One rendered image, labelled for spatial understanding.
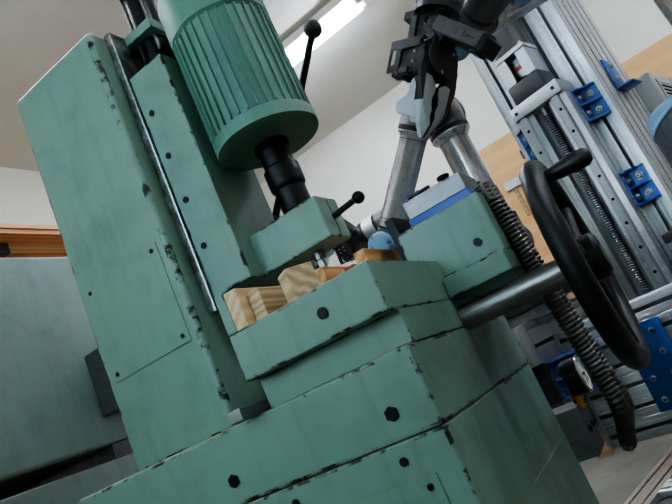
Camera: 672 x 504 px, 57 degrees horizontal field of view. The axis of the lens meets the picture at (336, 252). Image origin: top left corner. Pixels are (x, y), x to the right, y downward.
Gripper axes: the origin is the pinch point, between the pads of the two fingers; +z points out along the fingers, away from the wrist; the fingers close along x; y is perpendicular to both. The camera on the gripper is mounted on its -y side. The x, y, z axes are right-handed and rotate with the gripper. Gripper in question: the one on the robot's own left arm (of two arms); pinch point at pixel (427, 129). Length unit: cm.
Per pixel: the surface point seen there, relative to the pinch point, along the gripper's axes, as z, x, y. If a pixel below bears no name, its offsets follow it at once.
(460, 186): 8.5, -1.8, -6.3
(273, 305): 30.1, 19.0, 3.8
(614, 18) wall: -187, -275, 96
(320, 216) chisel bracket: 15.4, 7.5, 11.1
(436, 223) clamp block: 14.1, -0.9, -3.9
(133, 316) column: 35, 20, 37
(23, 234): 15, -23, 231
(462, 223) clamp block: 13.8, -1.9, -7.5
